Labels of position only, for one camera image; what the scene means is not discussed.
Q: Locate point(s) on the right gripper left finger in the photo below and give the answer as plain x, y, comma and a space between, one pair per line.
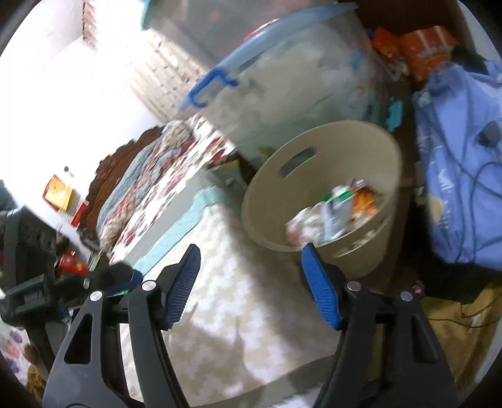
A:
88, 369

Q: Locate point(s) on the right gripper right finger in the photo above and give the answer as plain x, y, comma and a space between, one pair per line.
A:
388, 354

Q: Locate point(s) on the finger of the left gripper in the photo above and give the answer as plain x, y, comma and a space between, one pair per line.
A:
113, 279

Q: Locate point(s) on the white red wrapper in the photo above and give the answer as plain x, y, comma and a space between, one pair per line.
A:
306, 227

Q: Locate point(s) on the orange snack bag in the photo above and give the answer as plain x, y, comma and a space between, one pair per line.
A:
363, 199

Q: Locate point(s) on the crushed green can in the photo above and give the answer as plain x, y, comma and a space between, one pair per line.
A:
336, 211

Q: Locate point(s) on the beige round trash bin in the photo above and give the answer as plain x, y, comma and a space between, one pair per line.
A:
305, 170

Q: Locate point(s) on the dark wooden headboard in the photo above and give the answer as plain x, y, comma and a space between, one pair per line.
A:
109, 173

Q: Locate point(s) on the beige zigzag patterned blanket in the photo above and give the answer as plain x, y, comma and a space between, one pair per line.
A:
250, 334

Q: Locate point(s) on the floral bed sheet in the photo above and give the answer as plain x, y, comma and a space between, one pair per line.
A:
210, 147

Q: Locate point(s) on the folded patchwork quilt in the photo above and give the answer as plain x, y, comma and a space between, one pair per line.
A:
147, 168

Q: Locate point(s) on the patterned window curtain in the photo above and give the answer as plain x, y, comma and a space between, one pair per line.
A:
162, 73

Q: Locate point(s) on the blue cloth pile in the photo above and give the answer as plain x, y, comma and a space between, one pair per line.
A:
458, 133

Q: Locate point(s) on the clear storage bin blue lid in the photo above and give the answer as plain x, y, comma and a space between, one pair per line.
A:
311, 68

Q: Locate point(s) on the yellow wall calendar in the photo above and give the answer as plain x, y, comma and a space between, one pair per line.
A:
58, 194

